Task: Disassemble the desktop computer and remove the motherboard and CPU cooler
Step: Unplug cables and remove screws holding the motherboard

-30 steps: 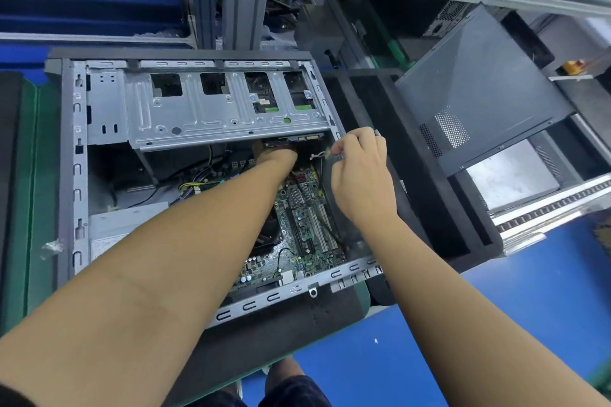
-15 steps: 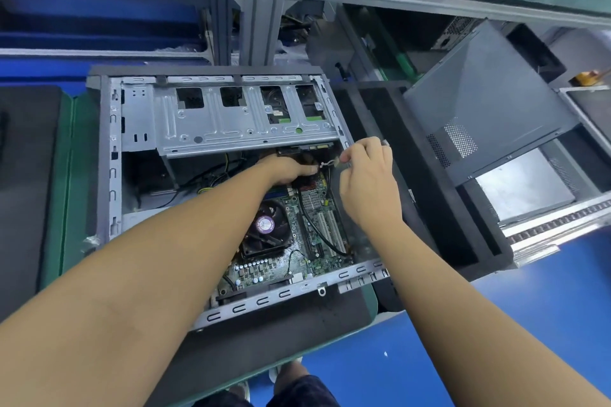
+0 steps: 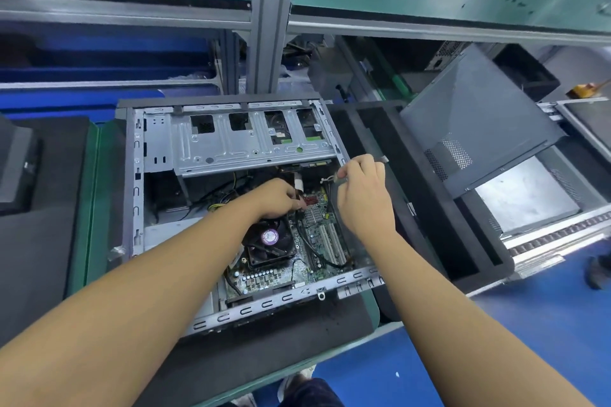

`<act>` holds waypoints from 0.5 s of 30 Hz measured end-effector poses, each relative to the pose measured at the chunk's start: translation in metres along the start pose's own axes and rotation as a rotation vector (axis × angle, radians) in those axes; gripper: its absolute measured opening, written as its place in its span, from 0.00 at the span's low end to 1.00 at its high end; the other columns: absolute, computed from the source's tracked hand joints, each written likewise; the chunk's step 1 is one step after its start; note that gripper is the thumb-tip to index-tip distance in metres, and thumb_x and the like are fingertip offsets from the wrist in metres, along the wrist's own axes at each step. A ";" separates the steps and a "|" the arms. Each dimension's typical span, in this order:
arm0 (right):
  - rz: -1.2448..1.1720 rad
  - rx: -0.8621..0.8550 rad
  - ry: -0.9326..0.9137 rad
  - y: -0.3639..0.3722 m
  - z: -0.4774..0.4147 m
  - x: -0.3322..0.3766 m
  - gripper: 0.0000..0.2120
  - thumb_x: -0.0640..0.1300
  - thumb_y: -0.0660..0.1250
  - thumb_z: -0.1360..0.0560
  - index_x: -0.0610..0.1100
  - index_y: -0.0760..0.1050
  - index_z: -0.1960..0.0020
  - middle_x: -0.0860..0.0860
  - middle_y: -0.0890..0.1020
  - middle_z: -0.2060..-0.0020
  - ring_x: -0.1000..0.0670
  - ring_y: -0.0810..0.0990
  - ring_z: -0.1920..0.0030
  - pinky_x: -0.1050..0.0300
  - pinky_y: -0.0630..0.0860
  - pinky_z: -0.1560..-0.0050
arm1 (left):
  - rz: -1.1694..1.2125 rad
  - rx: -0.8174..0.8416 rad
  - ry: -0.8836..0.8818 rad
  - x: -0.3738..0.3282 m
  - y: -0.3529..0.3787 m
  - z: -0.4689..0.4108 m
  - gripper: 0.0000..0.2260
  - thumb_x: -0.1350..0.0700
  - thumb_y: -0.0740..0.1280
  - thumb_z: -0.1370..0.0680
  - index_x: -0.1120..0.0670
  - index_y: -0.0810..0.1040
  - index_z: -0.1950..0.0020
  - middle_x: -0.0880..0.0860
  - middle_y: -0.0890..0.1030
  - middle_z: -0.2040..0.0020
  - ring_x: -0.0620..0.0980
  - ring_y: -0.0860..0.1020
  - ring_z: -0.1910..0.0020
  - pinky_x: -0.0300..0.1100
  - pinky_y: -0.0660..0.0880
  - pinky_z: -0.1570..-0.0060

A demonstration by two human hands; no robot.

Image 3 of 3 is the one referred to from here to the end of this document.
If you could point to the person's right hand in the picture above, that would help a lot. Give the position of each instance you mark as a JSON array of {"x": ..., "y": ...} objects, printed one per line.
[{"x": 368, "y": 202}]

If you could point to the person's left hand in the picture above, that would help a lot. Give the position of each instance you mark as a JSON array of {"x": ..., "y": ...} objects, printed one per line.
[{"x": 277, "y": 200}]

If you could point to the black CPU fan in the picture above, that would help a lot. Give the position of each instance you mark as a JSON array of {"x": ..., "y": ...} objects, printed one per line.
[{"x": 267, "y": 242}]

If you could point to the green motherboard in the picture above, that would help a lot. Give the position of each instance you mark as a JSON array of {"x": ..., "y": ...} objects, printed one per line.
[{"x": 320, "y": 254}]

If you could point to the dark grey computer case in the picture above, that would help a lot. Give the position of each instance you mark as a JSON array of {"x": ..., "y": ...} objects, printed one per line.
[{"x": 239, "y": 140}]

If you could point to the grey case side panel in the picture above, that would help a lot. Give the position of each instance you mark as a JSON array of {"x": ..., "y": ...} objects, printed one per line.
[{"x": 477, "y": 116}]

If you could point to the distant computer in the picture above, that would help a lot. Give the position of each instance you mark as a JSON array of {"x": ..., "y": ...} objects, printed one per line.
[{"x": 444, "y": 54}]

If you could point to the silver computer case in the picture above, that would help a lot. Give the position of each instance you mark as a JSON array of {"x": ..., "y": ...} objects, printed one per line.
[{"x": 14, "y": 163}]

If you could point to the person's left forearm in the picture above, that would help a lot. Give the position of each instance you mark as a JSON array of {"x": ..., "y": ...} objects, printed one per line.
[{"x": 115, "y": 316}]

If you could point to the person's right forearm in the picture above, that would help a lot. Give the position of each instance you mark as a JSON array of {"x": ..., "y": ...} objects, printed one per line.
[{"x": 468, "y": 335}]

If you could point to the black divided foam tray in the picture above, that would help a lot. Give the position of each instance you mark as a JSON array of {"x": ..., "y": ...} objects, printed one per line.
[{"x": 420, "y": 221}]

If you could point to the silver power supply unit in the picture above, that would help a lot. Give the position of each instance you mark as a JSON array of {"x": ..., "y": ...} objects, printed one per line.
[{"x": 162, "y": 230}]

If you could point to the grey metal conveyor plate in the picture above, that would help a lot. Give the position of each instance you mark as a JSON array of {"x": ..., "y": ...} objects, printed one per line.
[{"x": 525, "y": 194}]

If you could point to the blue plastic crate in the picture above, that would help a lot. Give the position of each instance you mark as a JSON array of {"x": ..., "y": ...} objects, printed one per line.
[{"x": 105, "y": 73}]

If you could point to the yellow push button box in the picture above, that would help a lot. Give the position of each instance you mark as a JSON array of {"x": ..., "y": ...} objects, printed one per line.
[{"x": 584, "y": 90}]

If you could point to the thick aluminium frame post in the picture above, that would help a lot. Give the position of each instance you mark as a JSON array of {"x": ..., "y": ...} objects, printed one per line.
[{"x": 272, "y": 11}]

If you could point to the aluminium conveyor frame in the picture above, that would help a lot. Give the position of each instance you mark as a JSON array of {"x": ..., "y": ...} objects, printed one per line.
[{"x": 563, "y": 242}]

